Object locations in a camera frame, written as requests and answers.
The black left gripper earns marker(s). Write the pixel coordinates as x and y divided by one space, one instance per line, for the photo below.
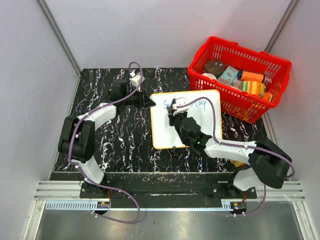
144 100

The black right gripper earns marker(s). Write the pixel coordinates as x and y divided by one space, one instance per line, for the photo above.
172 117

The yellow framed whiteboard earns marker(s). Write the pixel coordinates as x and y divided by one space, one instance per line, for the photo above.
206 111

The white blue whiteboard marker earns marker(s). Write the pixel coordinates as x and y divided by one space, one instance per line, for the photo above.
173 105

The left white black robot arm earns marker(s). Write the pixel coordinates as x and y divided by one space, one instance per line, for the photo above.
77 138

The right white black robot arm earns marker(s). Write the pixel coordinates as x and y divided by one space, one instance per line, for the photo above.
269 164

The white round lid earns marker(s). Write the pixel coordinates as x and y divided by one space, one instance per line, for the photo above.
210 76

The brown round package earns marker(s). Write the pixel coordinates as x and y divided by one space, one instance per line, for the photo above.
214 67

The teal white box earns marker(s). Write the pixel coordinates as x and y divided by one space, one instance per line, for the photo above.
228 76

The red plastic shopping basket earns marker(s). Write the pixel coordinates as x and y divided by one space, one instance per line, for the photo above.
233 100

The orange blue can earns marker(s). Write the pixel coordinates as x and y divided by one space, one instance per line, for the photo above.
250 76

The orange sponge package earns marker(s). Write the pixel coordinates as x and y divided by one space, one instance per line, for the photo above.
237 163

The yellow green sponge pack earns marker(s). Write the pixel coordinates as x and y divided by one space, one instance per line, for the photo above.
253 87

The small orange box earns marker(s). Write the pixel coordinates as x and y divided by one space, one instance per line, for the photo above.
267 96

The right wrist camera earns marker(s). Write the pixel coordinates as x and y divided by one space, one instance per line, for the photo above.
180 105

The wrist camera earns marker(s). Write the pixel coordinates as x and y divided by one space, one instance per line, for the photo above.
136 79
180 105

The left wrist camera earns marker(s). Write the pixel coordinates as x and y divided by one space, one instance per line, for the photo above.
136 79

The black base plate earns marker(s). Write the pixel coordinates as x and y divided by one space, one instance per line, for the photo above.
206 184

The white slotted cable duct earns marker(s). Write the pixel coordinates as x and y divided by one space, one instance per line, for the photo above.
123 205

